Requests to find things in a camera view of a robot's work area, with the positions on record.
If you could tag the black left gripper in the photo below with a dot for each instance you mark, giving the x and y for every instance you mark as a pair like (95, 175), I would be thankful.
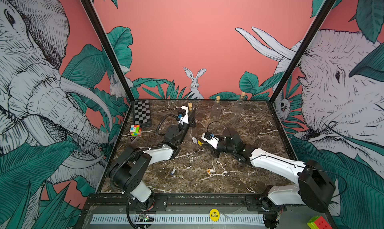
(191, 119)

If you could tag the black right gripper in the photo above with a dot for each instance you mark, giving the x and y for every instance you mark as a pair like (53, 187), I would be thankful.
(215, 153)

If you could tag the yellow blue price label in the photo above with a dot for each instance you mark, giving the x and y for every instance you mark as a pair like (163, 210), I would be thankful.
(198, 142)

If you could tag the glass bottle blue label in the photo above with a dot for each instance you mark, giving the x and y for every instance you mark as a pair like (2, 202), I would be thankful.
(238, 108)

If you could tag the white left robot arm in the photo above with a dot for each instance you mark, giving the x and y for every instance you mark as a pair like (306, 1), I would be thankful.
(126, 173)

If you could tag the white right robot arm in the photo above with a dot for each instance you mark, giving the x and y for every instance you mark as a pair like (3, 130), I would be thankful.
(311, 184)

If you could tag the black white chessboard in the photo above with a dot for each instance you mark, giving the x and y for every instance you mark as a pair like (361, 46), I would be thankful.
(142, 113)

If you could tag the colourful rubiks cube on table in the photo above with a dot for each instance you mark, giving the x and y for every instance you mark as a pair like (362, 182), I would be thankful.
(135, 130)

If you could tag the yellow round big blind sticker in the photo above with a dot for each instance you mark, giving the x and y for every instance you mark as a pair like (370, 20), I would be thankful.
(214, 215)

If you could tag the colourful cube bottom right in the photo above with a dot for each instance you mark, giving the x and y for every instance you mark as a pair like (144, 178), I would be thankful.
(318, 222)

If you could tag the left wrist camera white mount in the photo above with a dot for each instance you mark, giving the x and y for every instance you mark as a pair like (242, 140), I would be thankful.
(183, 115)

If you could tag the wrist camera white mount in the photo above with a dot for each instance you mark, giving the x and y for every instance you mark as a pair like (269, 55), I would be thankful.
(210, 139)
(183, 115)

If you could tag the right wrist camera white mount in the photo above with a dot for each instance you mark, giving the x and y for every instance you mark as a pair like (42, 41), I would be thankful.
(210, 139)

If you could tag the white perforated cable tray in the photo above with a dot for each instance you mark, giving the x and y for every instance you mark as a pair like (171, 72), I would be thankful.
(177, 219)

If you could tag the black left frame post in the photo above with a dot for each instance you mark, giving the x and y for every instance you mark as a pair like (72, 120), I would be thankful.
(96, 23)

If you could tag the black frame post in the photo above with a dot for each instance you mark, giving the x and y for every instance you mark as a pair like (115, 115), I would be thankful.
(316, 24)
(96, 23)

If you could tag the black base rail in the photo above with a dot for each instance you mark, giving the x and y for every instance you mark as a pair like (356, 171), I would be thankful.
(165, 201)

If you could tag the black right frame post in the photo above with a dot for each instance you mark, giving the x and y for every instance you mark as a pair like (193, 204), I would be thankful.
(316, 24)

